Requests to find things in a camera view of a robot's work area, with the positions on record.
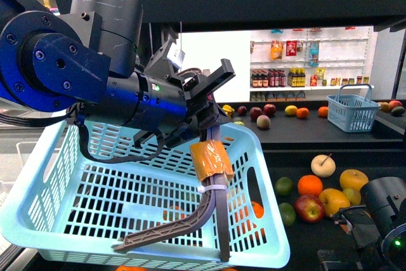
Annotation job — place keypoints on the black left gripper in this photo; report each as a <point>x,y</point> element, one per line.
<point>177,105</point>

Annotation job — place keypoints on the yellow lemon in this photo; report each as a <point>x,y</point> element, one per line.
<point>291,110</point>

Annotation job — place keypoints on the light teal plastic basket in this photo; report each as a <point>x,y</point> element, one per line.
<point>74,209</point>

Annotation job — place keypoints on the grey basket handle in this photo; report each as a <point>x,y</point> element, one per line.
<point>214,171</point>

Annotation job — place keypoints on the blue left robot arm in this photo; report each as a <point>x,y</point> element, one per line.
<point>84,62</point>

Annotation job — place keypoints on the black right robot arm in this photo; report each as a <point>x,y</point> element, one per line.
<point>377,227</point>

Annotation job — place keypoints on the dark red apple shelf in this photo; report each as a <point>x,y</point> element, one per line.
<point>255,112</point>

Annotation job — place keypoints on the orange beside lemon on shelf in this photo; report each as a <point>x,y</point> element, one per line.
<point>302,113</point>

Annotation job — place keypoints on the orange far shelf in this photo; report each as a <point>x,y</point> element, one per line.
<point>323,112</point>

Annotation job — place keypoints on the peach green red fruit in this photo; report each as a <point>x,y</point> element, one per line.
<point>263,122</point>

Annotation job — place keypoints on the large orange fruit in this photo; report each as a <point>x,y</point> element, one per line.
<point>258,209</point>

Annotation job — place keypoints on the green lime upper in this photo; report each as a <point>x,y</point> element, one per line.
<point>283,186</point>

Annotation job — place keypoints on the green lime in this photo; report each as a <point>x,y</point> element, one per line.
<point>283,186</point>
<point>287,213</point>

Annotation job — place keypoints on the green lime lower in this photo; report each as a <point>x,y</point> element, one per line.
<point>287,213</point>

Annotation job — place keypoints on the orange fruit right cluster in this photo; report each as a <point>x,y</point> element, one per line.
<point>310,185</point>

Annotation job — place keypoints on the white apple back right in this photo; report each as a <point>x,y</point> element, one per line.
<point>323,166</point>

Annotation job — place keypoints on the red yellow apple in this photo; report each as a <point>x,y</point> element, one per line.
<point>309,208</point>

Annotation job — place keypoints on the small blue plastic basket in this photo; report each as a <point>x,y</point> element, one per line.
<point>352,113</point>

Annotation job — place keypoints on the yellow pear lower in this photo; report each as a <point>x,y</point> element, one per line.
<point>333,200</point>

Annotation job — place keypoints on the yellow pear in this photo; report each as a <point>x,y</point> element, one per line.
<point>353,178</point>
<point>333,200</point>

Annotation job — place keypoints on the yellow pear upper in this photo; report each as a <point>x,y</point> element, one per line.
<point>353,178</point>

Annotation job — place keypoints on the yellow green small fruit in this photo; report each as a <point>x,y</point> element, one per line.
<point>353,196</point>

